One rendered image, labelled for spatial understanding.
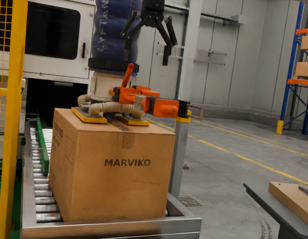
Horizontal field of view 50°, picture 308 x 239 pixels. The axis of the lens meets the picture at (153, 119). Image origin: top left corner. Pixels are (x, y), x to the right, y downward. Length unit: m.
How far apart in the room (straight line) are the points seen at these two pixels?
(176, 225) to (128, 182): 0.26
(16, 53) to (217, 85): 10.71
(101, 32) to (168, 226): 0.85
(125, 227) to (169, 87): 10.00
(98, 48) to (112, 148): 0.45
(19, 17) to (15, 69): 0.27
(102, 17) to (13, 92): 0.68
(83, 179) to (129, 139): 0.23
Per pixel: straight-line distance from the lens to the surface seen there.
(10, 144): 1.93
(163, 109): 0.91
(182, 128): 1.91
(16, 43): 1.88
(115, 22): 1.44
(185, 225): 1.42
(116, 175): 1.29
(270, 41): 13.05
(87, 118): 1.35
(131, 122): 1.40
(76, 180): 1.25
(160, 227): 1.37
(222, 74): 12.32
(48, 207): 1.56
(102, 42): 1.45
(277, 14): 13.11
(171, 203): 1.59
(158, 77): 10.98
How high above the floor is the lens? 1.16
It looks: 7 degrees down
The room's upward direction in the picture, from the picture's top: 7 degrees clockwise
